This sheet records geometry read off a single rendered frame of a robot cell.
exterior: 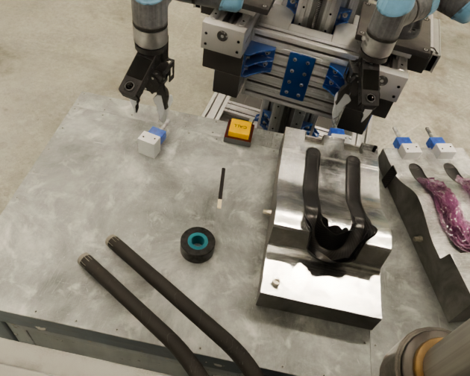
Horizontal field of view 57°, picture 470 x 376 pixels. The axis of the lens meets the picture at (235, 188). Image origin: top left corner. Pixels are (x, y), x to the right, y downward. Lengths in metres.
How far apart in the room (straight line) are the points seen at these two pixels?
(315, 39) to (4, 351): 1.38
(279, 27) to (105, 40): 1.82
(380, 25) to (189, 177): 0.59
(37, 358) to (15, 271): 0.83
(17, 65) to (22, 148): 0.71
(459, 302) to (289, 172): 0.48
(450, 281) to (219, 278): 0.52
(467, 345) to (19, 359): 0.32
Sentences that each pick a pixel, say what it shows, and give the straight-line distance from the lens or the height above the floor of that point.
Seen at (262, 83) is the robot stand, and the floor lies 0.74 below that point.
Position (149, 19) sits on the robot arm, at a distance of 0.98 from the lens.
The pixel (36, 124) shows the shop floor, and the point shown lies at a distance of 2.57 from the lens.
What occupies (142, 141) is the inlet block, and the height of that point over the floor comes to 0.85.
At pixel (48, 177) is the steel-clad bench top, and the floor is 0.80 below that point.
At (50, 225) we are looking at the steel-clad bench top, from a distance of 1.11.
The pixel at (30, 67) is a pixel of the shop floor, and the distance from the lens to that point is 2.98.
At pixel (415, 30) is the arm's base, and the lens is 1.48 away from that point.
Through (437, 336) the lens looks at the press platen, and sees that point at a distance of 0.50.
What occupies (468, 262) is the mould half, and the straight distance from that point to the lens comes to 1.11.
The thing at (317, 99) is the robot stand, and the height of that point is 0.74.
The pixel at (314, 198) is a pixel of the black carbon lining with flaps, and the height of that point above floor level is 0.90.
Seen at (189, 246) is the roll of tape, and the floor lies 0.84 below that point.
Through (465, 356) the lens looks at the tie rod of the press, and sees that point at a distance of 0.41.
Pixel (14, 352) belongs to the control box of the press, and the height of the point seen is 1.46.
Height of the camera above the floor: 1.69
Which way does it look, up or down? 50 degrees down
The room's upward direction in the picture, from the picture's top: 11 degrees clockwise
